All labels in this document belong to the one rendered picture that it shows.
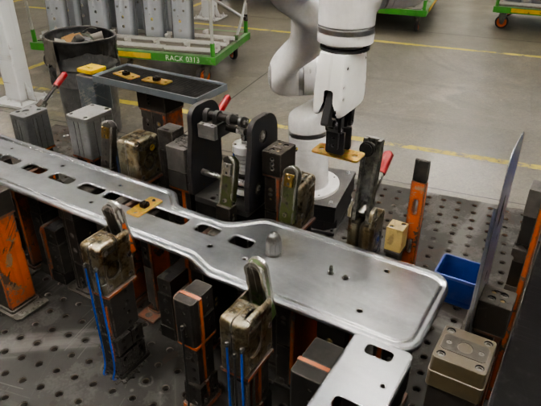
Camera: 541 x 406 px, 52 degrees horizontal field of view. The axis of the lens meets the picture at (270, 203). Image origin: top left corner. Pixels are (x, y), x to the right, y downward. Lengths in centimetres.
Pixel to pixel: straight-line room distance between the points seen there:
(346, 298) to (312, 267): 10
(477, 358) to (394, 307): 20
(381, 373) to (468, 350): 13
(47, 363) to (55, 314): 17
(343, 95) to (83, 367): 85
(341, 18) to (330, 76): 8
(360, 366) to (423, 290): 23
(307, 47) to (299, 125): 28
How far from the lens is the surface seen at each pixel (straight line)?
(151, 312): 145
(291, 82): 154
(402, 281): 107
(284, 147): 126
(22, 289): 154
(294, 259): 109
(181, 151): 136
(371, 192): 110
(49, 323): 150
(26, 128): 175
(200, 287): 105
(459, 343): 88
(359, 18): 83
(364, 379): 88
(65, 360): 139
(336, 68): 84
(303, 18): 134
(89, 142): 154
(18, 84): 510
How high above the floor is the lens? 165
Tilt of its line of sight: 30 degrees down
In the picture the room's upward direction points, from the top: straight up
